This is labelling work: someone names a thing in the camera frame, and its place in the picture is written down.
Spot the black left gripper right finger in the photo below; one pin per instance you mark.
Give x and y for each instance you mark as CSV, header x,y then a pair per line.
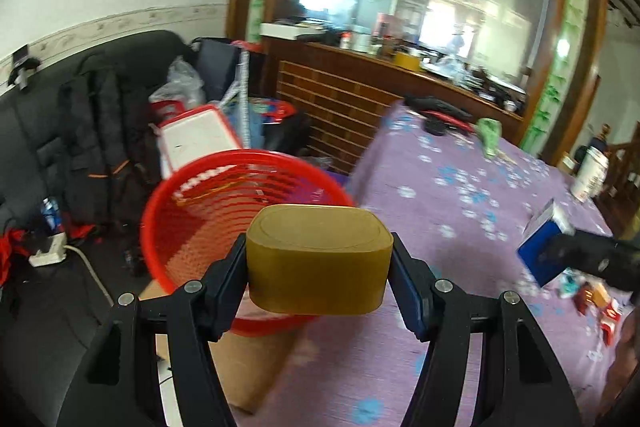
x,y
521,381

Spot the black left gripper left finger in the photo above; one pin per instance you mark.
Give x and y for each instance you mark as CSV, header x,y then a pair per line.
x,y
116,383

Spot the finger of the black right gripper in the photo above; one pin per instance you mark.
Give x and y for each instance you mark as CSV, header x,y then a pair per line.
x,y
612,260

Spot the blue white carton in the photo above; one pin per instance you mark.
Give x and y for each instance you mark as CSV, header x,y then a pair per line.
x,y
536,251

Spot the tan tape roll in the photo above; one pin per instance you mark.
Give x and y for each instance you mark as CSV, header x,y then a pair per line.
x,y
317,260

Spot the white paper cup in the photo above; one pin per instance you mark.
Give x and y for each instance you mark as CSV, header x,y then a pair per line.
x,y
591,175

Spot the black leather sofa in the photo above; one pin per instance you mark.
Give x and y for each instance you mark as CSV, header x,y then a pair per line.
x,y
49,315

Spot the white power strip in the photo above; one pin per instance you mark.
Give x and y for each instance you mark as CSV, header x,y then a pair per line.
x,y
51,252

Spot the green crumpled cloth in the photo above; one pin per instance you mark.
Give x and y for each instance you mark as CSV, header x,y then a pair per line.
x,y
489,132

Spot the purple floral tablecloth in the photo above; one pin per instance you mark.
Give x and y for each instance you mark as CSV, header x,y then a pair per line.
x,y
464,215

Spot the red plastic mesh basket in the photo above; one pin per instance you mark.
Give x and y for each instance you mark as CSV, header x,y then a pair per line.
x,y
193,218

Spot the black red tool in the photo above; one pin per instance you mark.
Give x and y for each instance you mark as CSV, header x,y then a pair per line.
x,y
439,117

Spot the black backpack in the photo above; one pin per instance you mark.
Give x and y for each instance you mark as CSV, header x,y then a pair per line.
x,y
109,162

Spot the white red-rimmed board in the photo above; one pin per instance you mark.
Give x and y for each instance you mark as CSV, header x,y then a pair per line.
x,y
190,136

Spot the yellow container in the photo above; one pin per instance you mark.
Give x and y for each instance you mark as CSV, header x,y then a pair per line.
x,y
407,61

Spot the clear plastic bag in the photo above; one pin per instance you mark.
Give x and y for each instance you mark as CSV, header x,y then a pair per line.
x,y
183,84

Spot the wooden counter shelf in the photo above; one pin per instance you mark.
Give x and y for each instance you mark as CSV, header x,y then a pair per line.
x,y
345,94

